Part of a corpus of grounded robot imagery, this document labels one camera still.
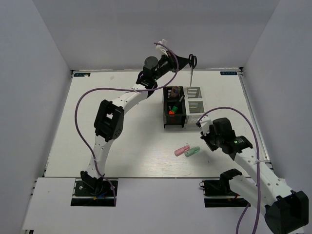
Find black slotted pen holder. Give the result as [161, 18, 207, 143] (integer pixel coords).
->
[162, 86, 186, 128]

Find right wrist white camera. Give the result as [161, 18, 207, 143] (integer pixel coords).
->
[196, 115, 212, 136]

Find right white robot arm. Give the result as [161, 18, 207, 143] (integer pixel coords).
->
[197, 117, 309, 234]

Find clear tube of crayons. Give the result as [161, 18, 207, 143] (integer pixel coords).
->
[170, 86, 181, 98]

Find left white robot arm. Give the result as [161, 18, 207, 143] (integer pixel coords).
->
[80, 51, 197, 195]

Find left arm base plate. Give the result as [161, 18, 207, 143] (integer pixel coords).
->
[71, 179, 115, 207]

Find pink translucent small case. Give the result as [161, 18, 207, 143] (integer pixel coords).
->
[174, 145, 190, 156]

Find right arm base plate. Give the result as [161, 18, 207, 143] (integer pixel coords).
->
[199, 179, 247, 208]

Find right blue corner label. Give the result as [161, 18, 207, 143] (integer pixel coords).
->
[220, 71, 237, 76]

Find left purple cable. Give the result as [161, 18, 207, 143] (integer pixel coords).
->
[74, 41, 180, 207]

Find green translucent small case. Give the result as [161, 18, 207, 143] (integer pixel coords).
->
[184, 146, 200, 157]

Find purple cable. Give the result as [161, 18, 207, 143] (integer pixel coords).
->
[197, 106, 261, 234]
[74, 41, 180, 207]

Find white slotted pen holder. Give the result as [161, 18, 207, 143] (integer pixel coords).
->
[183, 86, 207, 130]

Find black handled scissors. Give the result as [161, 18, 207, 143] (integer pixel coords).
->
[189, 54, 197, 87]

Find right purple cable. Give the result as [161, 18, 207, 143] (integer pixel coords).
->
[197, 106, 261, 234]

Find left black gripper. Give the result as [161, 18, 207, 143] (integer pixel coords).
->
[154, 51, 192, 81]

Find left blue corner label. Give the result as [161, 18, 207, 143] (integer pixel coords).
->
[74, 73, 91, 77]

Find blue corner label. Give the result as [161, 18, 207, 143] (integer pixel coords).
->
[74, 73, 91, 77]
[220, 71, 237, 76]

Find green cap black highlighter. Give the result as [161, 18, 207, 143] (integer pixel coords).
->
[171, 95, 185, 113]

